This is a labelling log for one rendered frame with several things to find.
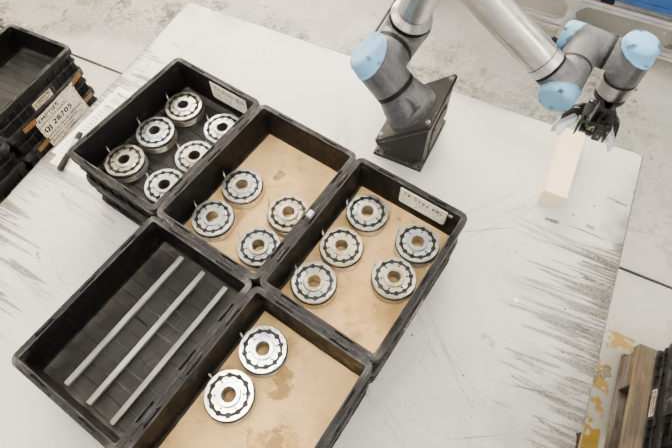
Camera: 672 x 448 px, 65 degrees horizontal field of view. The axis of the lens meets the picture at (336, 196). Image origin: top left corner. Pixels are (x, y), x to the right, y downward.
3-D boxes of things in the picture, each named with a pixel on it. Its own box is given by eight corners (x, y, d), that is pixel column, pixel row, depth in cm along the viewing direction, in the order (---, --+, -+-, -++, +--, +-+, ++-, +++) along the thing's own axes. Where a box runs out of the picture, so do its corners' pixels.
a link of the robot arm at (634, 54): (628, 21, 111) (669, 36, 109) (605, 59, 120) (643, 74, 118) (616, 43, 108) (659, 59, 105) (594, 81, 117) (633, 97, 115)
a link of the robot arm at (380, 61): (367, 103, 146) (336, 66, 140) (391, 69, 151) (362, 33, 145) (396, 97, 136) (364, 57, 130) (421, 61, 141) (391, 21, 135)
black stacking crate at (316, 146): (267, 131, 148) (262, 104, 138) (356, 181, 139) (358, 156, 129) (168, 236, 131) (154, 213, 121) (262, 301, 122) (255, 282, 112)
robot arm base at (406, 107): (402, 99, 157) (383, 74, 153) (443, 85, 146) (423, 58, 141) (382, 134, 150) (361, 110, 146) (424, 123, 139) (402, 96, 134)
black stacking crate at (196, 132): (187, 86, 157) (177, 57, 147) (266, 130, 148) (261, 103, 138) (85, 179, 140) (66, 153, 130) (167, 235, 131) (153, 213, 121)
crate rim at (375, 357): (359, 160, 131) (359, 154, 129) (468, 220, 122) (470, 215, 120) (257, 286, 114) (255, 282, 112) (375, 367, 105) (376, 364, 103)
